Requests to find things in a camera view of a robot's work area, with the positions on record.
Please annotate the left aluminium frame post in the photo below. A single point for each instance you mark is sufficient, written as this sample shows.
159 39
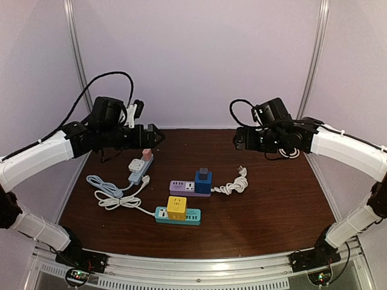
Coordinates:
74 42

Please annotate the white round travel adapter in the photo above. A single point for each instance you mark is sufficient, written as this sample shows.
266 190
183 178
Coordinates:
136 165

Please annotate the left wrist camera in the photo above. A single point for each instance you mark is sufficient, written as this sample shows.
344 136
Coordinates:
133 112

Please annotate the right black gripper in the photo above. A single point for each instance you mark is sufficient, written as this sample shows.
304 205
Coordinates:
239 136

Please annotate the pink small adapter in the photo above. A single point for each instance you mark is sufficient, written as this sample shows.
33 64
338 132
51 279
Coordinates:
147 154

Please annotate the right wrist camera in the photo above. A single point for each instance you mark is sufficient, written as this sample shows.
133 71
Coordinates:
255 116

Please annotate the dark grey small adapter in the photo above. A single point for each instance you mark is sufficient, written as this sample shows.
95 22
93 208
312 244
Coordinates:
203 172

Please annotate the light blue power strip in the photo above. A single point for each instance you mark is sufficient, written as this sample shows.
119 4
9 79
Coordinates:
136 178

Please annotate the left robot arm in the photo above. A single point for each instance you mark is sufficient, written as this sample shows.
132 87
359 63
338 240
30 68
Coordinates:
110 124

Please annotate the aluminium frame post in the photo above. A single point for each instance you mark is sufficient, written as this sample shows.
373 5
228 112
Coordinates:
74 42
321 28

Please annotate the yellow cube socket adapter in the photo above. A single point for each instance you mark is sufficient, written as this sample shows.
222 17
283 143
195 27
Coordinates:
177 208

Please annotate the blue cube socket adapter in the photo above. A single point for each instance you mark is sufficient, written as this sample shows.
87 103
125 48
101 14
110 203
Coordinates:
203 185

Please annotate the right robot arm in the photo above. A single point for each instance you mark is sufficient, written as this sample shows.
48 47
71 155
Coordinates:
276 131

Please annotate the right aluminium frame post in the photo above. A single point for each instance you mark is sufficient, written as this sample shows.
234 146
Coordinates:
321 28

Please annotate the front aluminium rail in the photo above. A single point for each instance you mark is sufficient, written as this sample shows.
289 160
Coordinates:
272 271

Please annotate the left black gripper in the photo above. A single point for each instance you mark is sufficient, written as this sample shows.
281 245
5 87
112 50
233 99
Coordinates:
139 142

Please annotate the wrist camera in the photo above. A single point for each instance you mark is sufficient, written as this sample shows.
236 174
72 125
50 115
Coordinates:
133 112
255 116

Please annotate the purple power strip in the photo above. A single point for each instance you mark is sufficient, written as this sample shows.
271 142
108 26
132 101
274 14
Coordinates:
185 189

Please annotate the teal power strip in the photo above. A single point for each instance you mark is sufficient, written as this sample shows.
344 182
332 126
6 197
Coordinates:
192 217

